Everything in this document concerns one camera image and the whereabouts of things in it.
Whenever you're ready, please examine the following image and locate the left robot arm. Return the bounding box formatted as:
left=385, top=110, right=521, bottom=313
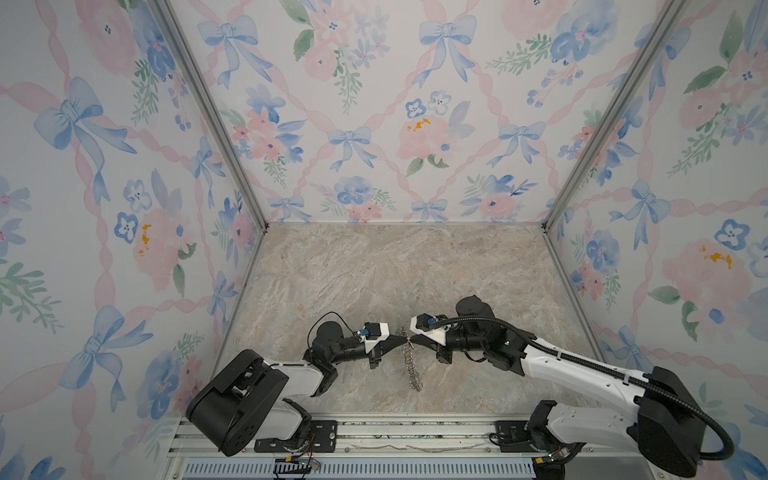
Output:
left=185, top=319, right=408, bottom=457

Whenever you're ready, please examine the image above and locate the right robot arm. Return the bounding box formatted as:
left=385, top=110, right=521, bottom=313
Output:
left=409, top=296, right=707, bottom=478

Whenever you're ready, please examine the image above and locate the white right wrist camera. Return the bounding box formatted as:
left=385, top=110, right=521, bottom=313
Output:
left=409, top=313, right=451, bottom=342

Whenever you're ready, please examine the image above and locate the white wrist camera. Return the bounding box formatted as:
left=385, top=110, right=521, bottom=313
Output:
left=356, top=322, right=390, bottom=354
left=409, top=313, right=451, bottom=342

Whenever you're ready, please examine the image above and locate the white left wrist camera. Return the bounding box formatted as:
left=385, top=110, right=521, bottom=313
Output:
left=356, top=322, right=390, bottom=354

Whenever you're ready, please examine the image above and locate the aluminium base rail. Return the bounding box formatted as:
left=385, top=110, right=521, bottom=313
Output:
left=158, top=413, right=669, bottom=479

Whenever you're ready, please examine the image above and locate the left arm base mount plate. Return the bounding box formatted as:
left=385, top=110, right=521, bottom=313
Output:
left=254, top=398, right=338, bottom=454

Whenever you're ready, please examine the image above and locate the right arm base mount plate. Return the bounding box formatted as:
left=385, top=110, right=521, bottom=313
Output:
left=494, top=400, right=586, bottom=463

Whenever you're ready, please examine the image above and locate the aluminium corner post left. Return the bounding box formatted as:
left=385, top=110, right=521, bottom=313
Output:
left=148, top=0, right=268, bottom=235

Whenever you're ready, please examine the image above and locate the aluminium corner post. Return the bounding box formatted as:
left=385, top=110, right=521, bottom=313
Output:
left=148, top=0, right=268, bottom=235
left=542, top=0, right=689, bottom=234

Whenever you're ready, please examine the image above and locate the black corrugated cable conduit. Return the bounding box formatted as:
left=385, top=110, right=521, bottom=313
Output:
left=428, top=316, right=736, bottom=462

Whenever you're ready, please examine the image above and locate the aluminium corner post right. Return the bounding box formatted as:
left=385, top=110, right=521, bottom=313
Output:
left=542, top=0, right=689, bottom=234

